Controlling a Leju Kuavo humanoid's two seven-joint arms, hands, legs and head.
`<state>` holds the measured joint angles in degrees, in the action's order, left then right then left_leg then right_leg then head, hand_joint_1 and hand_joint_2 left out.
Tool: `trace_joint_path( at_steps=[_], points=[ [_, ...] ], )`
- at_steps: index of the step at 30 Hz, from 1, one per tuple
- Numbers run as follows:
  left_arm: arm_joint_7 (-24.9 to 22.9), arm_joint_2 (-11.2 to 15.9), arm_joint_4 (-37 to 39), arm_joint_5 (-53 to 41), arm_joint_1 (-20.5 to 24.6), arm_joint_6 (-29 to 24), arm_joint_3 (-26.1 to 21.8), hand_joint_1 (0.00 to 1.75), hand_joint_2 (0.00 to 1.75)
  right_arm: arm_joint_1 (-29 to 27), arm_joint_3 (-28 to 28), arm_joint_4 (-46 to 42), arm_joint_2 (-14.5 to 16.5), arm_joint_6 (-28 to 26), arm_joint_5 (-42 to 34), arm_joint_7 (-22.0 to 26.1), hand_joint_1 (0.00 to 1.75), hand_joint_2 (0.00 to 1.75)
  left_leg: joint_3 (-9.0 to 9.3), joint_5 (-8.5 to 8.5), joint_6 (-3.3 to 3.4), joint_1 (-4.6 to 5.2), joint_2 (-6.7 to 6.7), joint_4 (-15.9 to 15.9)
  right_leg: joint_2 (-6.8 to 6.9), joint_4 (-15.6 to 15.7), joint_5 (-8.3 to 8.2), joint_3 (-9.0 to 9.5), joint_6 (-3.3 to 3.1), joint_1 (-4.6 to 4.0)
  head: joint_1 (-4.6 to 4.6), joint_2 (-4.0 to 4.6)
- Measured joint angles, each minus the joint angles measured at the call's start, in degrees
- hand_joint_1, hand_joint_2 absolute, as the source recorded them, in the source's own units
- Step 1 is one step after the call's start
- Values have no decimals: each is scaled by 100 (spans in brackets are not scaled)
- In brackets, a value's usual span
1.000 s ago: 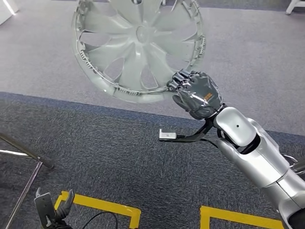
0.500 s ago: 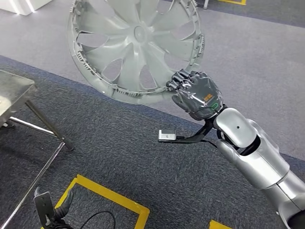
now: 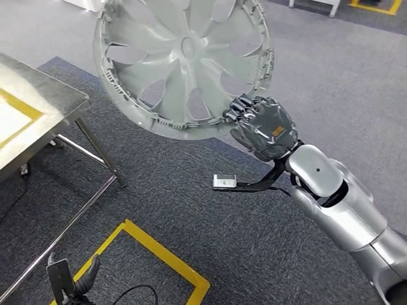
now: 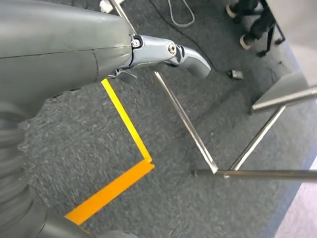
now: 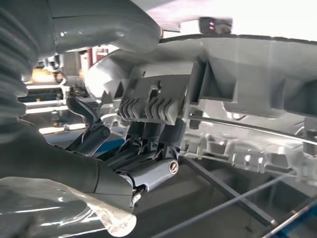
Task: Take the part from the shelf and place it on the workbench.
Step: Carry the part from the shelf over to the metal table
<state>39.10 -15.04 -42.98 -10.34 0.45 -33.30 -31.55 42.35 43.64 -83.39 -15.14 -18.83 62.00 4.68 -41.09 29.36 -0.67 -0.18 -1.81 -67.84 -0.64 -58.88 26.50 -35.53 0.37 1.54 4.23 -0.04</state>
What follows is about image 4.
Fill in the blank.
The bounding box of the yellow floor tape square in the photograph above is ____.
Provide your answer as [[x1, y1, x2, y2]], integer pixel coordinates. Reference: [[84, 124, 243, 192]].
[[64, 78, 155, 226]]

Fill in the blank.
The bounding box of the black floor cable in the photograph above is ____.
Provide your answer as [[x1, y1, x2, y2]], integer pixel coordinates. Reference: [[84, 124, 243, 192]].
[[149, 0, 229, 75]]

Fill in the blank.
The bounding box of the white cabinet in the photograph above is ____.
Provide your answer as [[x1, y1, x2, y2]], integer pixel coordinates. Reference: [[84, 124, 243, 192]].
[[266, 0, 317, 87]]

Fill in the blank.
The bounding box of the white power strip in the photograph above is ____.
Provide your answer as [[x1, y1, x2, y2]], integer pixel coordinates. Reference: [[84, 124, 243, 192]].
[[100, 0, 125, 14]]

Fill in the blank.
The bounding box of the small grey metal foot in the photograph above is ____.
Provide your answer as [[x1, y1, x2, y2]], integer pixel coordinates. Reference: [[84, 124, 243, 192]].
[[227, 69, 244, 80]]

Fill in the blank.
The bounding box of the steel workbench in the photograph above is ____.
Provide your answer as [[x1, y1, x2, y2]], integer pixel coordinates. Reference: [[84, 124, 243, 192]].
[[108, 0, 317, 183]]

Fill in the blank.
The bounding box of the person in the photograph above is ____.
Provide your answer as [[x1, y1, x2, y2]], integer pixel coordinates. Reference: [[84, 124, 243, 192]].
[[225, 0, 277, 51]]

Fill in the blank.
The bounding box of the white cable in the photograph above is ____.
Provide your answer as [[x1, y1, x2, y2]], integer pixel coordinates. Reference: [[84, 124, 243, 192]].
[[168, 0, 195, 28]]

